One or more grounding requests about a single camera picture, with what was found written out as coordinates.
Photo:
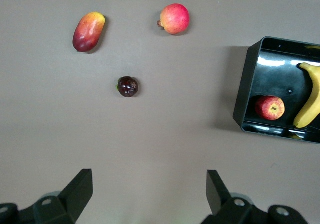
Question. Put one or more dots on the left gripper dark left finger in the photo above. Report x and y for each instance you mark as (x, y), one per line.
(75, 196)

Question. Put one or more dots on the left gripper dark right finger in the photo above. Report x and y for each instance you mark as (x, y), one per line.
(217, 194)

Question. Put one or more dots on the red yellow apple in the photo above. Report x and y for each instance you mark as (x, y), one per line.
(270, 107)

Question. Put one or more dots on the black plastic box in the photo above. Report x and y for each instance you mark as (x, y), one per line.
(275, 79)

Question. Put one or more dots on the yellow banana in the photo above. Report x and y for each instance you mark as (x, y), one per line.
(310, 104)

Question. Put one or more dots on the dark plum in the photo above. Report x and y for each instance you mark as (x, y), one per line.
(128, 86)

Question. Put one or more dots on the red yellow mango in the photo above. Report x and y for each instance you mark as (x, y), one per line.
(88, 32)

